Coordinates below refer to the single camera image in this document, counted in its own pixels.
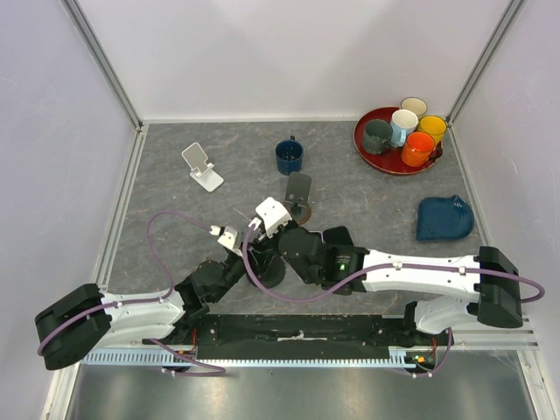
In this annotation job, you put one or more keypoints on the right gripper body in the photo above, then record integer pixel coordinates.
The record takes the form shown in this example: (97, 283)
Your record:
(272, 243)

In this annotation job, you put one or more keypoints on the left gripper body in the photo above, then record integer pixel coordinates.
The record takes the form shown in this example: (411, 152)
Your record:
(234, 267)

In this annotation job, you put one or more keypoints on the black round base stand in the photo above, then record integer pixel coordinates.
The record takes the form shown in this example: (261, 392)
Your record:
(268, 267)

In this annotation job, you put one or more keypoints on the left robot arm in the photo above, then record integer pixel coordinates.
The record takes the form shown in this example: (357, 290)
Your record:
(88, 318)

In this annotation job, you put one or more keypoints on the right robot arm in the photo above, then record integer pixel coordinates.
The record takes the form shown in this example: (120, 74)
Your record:
(484, 287)

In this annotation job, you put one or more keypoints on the round wooden base stand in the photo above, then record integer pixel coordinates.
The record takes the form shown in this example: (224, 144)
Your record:
(296, 198)

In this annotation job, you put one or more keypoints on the white folding phone stand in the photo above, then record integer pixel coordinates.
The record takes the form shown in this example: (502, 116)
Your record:
(201, 170)

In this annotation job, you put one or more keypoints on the dark blue mug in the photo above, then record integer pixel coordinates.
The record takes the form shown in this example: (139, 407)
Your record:
(289, 156)

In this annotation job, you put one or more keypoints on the black base bar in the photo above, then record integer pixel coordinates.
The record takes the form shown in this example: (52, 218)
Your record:
(299, 337)

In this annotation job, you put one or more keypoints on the red round tray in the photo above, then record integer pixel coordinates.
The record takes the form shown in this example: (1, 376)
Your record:
(390, 162)

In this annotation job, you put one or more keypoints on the grey mug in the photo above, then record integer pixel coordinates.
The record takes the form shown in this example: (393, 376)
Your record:
(376, 137)

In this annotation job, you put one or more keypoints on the blue leaf-shaped dish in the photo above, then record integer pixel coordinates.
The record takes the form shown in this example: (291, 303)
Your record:
(443, 219)

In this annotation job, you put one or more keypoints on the orange mug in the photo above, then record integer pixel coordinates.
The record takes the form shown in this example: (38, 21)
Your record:
(419, 149)

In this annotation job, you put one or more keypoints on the light blue mug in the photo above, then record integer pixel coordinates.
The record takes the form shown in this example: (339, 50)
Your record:
(403, 122)

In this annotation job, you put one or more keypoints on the cream mug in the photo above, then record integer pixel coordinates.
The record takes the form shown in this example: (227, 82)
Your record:
(415, 105)

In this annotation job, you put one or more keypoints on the yellow mug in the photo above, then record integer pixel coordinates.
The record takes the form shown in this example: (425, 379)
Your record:
(433, 126)

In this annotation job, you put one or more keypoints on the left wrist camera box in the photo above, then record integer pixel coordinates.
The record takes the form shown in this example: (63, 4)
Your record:
(227, 237)

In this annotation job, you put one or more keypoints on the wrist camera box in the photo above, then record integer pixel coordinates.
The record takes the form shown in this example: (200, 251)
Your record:
(227, 237)
(270, 215)

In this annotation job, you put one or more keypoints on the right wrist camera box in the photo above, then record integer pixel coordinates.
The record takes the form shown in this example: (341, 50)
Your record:
(270, 215)

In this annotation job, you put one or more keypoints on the slotted cable duct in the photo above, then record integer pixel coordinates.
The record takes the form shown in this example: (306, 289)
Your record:
(160, 358)

